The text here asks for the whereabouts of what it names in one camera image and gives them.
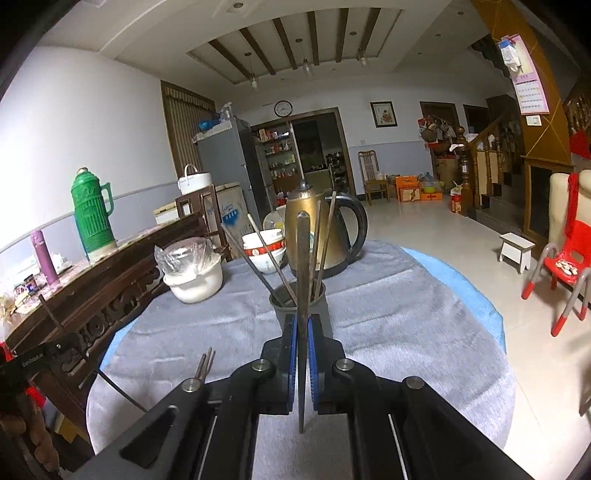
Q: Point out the wooden cabinet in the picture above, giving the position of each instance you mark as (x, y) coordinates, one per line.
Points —
(545, 161)

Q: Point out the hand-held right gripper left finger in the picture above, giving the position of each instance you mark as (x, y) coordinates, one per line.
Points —
(291, 369)

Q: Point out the clear water jug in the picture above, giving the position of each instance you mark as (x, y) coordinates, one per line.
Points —
(430, 181)

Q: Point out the framed wall picture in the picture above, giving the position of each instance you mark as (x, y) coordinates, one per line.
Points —
(383, 114)

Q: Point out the pendant ceiling lamp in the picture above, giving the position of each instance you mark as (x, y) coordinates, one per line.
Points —
(363, 59)
(253, 81)
(307, 67)

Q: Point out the red and white carton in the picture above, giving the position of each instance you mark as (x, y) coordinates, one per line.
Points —
(457, 201)

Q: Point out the red child chair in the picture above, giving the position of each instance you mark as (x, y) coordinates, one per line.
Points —
(561, 267)

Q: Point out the pink wall calendar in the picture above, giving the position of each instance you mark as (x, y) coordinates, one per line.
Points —
(531, 92)

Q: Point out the flat orange box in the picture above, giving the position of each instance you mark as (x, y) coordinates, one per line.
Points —
(431, 196)

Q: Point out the shelf cabinet with bottles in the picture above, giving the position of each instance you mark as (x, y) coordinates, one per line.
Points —
(277, 152)

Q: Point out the brown window blind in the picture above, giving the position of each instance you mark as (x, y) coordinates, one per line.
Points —
(184, 129)

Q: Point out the brass electric kettle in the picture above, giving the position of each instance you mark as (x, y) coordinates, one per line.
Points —
(290, 240)

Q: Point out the wooden stair railing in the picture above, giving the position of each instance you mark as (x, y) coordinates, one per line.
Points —
(464, 161)

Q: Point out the round wall clock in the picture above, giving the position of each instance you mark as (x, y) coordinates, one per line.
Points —
(283, 108)

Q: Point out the wooden chair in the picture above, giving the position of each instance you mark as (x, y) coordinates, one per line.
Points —
(368, 164)

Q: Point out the grey towel cloth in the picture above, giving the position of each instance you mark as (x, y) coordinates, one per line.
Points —
(415, 346)

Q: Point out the purple bottle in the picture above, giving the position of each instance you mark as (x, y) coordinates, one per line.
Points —
(44, 258)

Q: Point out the carved dark wooden sideboard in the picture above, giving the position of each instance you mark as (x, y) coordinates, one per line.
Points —
(115, 295)

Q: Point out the green thermos flask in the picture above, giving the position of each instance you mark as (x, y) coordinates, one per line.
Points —
(92, 217)

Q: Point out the person's left hand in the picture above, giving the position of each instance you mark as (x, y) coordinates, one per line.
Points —
(27, 434)

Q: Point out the grey refrigerator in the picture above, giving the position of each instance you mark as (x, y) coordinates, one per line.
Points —
(226, 157)

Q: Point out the clear plastic bag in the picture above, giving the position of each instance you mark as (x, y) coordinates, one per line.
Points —
(184, 256)

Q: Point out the dark grey metal chopstick holder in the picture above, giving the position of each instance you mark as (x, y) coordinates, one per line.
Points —
(279, 311)

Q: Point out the orange cardboard box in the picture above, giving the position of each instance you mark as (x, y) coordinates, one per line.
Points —
(408, 191)

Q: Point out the blue table cover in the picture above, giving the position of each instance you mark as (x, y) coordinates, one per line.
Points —
(461, 286)

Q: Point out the red banded bowl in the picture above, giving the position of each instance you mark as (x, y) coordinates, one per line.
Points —
(278, 253)

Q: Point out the small white stool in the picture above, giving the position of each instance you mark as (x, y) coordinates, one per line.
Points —
(517, 242)

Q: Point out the blue item on refrigerator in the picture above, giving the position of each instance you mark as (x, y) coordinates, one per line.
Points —
(207, 124)

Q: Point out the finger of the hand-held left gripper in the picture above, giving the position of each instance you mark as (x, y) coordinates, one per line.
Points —
(64, 346)

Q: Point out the white pot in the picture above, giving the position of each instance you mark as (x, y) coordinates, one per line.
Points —
(194, 286)

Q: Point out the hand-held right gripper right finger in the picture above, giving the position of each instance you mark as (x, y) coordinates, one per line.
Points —
(313, 364)

